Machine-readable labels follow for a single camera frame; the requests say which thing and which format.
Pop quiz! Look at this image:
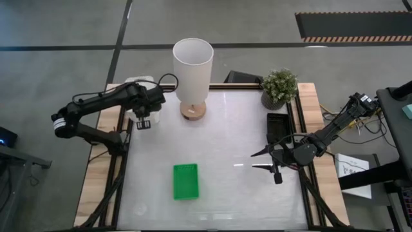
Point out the white cardboard box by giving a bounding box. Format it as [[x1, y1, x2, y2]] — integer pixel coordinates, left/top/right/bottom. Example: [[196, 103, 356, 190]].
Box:
[[334, 153, 373, 200]]

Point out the gray metal stand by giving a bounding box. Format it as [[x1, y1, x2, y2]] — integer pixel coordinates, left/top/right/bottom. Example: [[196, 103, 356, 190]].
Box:
[[0, 144, 53, 232]]

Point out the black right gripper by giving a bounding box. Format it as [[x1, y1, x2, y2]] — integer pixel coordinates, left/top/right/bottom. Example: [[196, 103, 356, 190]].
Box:
[[250, 143, 318, 171]]

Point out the black pole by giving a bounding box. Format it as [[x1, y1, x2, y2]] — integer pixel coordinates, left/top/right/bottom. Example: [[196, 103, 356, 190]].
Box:
[[390, 80, 412, 100]]

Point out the small potted green plant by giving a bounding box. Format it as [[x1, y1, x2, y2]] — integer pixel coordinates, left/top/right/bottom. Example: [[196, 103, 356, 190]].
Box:
[[260, 68, 299, 111]]

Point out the black hazard striped floor mat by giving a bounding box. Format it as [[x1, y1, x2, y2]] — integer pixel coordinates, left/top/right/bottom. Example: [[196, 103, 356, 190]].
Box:
[[295, 11, 412, 44]]

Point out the black desk beam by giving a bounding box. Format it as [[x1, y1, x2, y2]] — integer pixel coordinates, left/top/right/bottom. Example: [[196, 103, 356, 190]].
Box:
[[337, 159, 412, 191]]

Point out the yellow floor cable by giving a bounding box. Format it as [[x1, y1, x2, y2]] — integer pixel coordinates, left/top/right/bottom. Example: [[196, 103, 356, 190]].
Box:
[[320, 104, 384, 130]]

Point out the black device with blue light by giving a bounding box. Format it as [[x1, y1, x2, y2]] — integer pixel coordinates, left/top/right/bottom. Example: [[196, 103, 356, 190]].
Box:
[[0, 126, 19, 149]]

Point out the white shade wooden base lamp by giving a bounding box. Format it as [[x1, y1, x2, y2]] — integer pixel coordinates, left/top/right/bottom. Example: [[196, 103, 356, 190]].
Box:
[[172, 37, 214, 121]]

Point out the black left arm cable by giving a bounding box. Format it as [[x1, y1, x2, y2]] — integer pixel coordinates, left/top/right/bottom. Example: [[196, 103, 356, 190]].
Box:
[[72, 73, 179, 97]]

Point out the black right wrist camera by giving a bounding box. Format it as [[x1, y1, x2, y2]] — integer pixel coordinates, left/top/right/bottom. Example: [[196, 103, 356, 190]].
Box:
[[272, 167, 284, 186]]

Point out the black floor cable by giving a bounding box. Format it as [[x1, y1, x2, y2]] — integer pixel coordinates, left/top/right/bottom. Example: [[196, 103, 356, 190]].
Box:
[[334, 122, 398, 149]]

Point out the teal block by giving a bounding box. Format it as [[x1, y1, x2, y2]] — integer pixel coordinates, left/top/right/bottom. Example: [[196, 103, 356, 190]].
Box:
[[401, 103, 412, 121]]

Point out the black equipment rack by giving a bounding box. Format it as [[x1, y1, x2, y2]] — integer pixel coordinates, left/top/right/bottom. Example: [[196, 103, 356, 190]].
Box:
[[384, 180, 412, 232]]

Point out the black aluminium table frame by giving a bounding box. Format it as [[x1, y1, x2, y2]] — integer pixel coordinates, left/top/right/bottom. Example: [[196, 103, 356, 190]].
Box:
[[73, 82, 351, 232]]

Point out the dark gray desk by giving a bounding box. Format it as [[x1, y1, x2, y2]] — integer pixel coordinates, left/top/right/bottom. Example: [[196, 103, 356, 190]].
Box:
[[375, 86, 412, 181]]

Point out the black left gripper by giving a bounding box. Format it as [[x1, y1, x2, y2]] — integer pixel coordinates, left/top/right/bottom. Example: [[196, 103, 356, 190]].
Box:
[[127, 82, 167, 130]]

